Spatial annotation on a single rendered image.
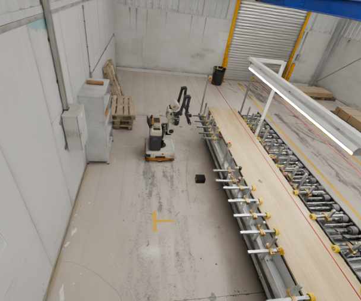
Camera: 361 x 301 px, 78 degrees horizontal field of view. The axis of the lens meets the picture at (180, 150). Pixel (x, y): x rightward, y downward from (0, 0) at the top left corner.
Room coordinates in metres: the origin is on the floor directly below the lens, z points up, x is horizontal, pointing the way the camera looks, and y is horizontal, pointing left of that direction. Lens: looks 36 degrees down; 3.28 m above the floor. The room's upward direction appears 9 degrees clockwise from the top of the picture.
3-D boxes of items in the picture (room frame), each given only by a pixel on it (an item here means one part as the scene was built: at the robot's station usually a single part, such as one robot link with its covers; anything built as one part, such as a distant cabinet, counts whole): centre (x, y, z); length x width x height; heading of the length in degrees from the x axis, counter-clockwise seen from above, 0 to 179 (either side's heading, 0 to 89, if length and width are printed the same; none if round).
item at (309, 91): (10.21, -5.14, 0.23); 2.41 x 0.77 x 0.17; 105
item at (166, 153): (4.19, 0.49, 0.16); 0.67 x 0.64 x 0.25; 103
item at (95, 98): (3.93, 1.79, 0.78); 0.90 x 0.45 x 1.55; 13
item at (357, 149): (2.85, -1.26, 2.34); 2.40 x 0.12 x 0.08; 13
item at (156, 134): (4.17, 0.58, 0.59); 0.55 x 0.34 x 0.83; 13
